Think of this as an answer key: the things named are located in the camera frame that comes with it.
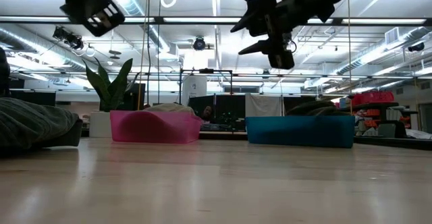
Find black background gantry frame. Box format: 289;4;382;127
178;67;234;107

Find black background monitor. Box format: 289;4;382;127
127;83;146;112

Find person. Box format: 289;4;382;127
201;105;214;123

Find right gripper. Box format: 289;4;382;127
230;0;335;70

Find black storage shelf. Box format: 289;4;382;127
350;101;419;139

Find white pillar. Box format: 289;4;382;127
182;75;208;107

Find black partition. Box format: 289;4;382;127
188;94;246;132

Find blue plastic bin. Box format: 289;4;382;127
245;115;356;149

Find snake plant in white pot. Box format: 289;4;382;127
82;57;141;138

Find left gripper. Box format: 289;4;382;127
59;0;126;38

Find pink plastic bin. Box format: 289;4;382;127
109;110;203;144

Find white hanging cloth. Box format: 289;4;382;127
245;94;284;117

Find dark grey cap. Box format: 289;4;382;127
0;97;84;150
312;107;352;117
286;101;337;117

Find tan corduroy cap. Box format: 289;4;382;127
144;103;196;117

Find red storage bin shelf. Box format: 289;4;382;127
350;90;395;107

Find black overhead camera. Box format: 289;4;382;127
192;36;207;52

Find black hanging spotlight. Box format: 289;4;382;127
52;26;85;51

